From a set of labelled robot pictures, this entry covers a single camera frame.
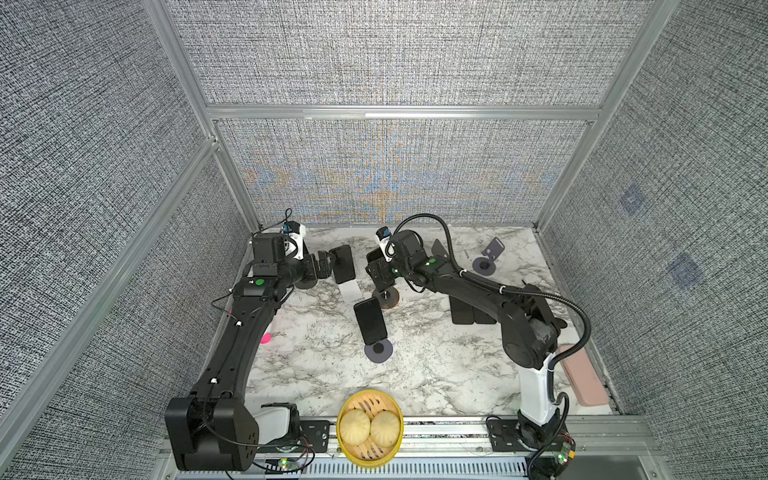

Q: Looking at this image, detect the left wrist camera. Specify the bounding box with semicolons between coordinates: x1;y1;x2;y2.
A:
282;220;307;261

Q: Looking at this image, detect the wooden base stand front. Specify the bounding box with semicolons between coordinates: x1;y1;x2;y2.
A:
431;239;450;258

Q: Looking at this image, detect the dark grey round stand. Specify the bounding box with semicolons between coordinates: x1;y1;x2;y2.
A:
295;273;318;290

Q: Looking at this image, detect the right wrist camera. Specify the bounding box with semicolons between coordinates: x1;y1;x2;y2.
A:
374;226;395;263

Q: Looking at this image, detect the white phone stand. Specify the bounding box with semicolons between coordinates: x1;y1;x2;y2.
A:
338;279;363;305

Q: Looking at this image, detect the right steamed bun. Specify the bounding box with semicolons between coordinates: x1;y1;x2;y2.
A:
370;411;401;448

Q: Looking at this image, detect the wooden base stand back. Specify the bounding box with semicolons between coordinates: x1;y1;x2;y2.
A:
372;286;400;310

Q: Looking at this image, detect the pink rectangular case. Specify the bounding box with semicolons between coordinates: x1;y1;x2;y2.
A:
559;349;610;407

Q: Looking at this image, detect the wooden base stand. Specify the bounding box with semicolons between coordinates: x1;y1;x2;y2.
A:
372;286;400;310
431;239;450;258

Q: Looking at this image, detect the yellow bamboo steamer basket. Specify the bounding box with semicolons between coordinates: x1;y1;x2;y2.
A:
335;389;405;469

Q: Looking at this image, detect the steamed bun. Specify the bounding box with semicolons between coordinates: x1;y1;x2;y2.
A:
370;411;401;448
337;409;371;447

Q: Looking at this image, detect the aluminium frame rail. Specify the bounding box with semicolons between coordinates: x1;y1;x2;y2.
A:
152;415;667;480

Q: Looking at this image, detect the purple round stand front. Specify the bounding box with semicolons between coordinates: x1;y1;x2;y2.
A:
364;338;394;364

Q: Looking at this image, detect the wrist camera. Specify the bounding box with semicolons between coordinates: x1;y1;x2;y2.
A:
282;220;307;261
374;226;395;263

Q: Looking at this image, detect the purple round stand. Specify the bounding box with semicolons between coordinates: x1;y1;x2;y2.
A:
472;237;506;277
364;338;394;364

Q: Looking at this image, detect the purple round stand right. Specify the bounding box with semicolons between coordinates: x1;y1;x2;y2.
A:
472;237;506;277

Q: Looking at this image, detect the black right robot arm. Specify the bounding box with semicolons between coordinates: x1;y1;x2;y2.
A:
366;227;592;451

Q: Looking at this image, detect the black phone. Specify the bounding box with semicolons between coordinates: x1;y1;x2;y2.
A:
473;308;497;325
353;297;388;345
365;247;393;292
329;244;356;285
449;297;475;325

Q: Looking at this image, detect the left steamed bun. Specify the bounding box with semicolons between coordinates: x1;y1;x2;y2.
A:
337;409;371;447

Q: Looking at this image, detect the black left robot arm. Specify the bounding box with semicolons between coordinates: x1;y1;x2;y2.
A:
165;233;338;471

